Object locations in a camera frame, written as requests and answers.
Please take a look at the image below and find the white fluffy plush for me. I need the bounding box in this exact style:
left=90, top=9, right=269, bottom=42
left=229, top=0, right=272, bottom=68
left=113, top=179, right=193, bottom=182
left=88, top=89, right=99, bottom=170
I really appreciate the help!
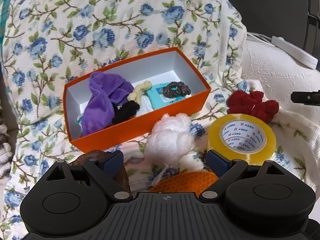
left=144, top=113, right=194, bottom=167

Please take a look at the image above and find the purple cloth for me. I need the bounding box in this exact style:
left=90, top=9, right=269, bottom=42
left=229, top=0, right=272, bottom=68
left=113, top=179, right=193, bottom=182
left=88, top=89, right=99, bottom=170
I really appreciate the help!
left=81, top=72, right=134, bottom=136

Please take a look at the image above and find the teal packaged face mask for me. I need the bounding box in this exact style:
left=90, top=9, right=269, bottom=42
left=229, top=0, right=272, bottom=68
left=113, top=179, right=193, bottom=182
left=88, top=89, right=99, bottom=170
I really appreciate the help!
left=76, top=113, right=83, bottom=125

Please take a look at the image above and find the brown wooden block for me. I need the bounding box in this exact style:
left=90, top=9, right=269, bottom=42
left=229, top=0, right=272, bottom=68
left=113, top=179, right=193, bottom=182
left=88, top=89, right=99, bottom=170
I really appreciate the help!
left=70, top=150, right=131, bottom=192

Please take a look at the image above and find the yellow tape roll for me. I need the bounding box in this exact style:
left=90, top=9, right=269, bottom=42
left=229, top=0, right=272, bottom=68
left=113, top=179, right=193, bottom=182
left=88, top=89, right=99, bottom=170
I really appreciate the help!
left=208, top=114, right=277, bottom=165

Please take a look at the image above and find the orange honeycomb silicone mat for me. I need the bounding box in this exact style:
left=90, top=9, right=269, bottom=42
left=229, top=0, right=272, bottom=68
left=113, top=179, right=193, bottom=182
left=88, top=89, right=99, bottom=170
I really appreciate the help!
left=149, top=171, right=218, bottom=197

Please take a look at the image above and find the black fuzzy scrunchie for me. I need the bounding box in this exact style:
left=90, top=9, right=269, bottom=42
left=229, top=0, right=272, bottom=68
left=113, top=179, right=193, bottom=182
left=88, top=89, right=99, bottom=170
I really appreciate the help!
left=112, top=100, right=140, bottom=125

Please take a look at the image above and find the red knitted chicken toy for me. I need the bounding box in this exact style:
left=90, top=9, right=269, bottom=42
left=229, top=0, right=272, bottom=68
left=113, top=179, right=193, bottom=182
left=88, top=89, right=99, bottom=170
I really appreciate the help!
left=226, top=90, right=279, bottom=124

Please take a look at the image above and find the cream knotted scrunchie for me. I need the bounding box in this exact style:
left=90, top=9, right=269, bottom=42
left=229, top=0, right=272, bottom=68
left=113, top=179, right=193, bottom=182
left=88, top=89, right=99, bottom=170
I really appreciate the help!
left=127, top=81, right=152, bottom=105

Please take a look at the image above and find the blue tissue pack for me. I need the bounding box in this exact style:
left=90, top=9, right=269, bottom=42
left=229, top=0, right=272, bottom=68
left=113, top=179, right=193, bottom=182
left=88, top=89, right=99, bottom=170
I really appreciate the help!
left=146, top=81, right=191, bottom=110

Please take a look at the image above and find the brown satin scrunchie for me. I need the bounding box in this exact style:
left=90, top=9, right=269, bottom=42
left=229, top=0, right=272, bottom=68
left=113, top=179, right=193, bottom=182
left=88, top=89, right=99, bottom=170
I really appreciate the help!
left=163, top=81, right=191, bottom=98

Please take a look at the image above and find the brown white striped plush blanket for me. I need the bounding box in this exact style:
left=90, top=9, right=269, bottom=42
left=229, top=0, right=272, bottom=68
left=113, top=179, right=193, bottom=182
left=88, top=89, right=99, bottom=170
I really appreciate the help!
left=0, top=107, right=13, bottom=179

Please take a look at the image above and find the white embossed sofa cover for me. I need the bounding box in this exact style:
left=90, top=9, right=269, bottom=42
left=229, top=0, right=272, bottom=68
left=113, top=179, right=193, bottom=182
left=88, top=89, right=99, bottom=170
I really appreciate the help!
left=241, top=40, right=319, bottom=122

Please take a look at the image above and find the orange cardboard box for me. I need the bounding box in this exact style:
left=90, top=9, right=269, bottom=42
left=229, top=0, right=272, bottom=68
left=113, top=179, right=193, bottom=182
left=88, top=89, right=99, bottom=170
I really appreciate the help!
left=63, top=48, right=210, bottom=153

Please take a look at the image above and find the white power strip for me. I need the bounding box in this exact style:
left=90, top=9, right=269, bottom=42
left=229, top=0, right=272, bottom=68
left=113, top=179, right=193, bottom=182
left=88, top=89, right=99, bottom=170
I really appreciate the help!
left=246, top=31, right=318, bottom=70

